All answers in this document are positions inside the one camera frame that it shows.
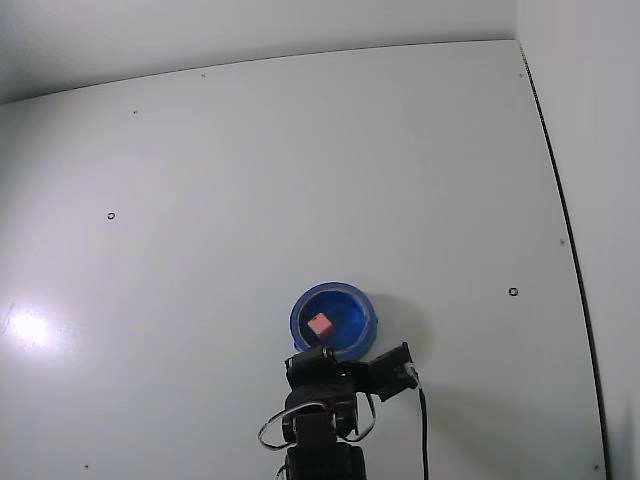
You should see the orange cube block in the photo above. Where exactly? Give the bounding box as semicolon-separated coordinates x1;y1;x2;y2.
307;312;335;340

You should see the white servo wire loop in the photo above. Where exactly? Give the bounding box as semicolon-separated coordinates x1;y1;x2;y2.
343;391;378;443
257;401;304;450

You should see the blue tape roll bin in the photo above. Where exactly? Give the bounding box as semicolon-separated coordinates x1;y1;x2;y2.
288;282;380;362

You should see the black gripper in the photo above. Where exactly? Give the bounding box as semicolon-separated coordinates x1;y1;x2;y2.
284;345;372;397

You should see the black camera cable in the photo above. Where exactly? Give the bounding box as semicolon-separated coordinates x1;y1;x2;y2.
410;367;431;480

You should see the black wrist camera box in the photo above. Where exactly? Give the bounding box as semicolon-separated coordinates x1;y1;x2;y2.
368;341;419;403

